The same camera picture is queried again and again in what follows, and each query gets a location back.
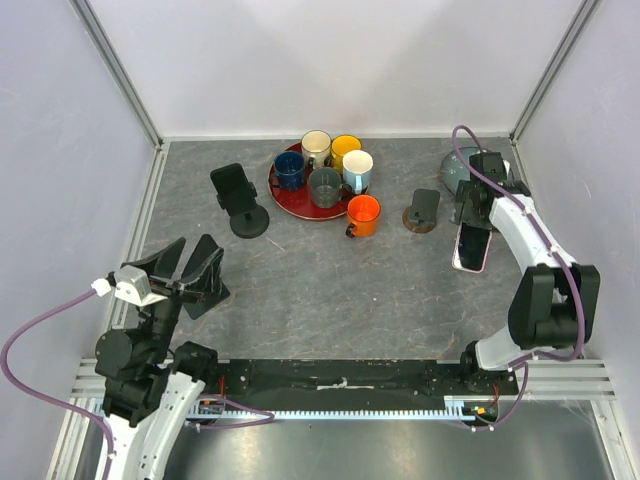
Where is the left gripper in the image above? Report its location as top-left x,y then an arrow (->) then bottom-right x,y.
127,235 -> 224,362

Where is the pink case smartphone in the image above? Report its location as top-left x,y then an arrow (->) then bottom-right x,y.
452,223 -> 492,273

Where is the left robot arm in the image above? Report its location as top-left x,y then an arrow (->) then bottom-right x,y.
92,234 -> 230,479

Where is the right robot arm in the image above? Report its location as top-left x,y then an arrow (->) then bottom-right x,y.
452,147 -> 600,394

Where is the black angled phone stand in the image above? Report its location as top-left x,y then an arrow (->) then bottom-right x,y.
179,239 -> 232,320

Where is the black round-base phone stand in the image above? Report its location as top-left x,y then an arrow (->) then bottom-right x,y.
217,182 -> 270,239

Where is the black phone on stand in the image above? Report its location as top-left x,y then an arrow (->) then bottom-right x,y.
210,163 -> 257,216

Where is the blue ceramic plate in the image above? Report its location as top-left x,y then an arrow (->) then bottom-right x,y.
439,150 -> 470,195

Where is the orange mug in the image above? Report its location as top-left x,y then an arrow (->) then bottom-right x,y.
345,194 -> 381,238

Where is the light blue white mug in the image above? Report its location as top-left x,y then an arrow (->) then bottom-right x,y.
342,150 -> 374,195

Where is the red round tray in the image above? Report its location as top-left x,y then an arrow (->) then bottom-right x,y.
268,162 -> 356,221

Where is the dark blue mug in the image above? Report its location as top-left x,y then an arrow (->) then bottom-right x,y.
269,151 -> 306,191

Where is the yellow mug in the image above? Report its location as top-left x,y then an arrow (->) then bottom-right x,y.
329,135 -> 362,172

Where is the grey glass mug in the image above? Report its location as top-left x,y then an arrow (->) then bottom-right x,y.
308,167 -> 353,209

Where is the cream mug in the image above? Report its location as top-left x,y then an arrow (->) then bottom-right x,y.
301,130 -> 332,170

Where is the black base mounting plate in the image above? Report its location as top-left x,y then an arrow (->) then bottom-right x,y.
204,359 -> 519,412

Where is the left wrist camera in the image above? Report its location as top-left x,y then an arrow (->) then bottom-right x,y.
91,265 -> 168,307

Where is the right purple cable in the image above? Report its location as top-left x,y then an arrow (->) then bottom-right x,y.
451,125 -> 586,432

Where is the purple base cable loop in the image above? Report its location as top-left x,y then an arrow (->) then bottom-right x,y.
184,394 -> 276,431

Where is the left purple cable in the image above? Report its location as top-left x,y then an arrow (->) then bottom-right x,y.
1,290 -> 116,480

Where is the slotted cable duct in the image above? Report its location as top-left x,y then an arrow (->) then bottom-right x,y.
185,400 -> 477,422

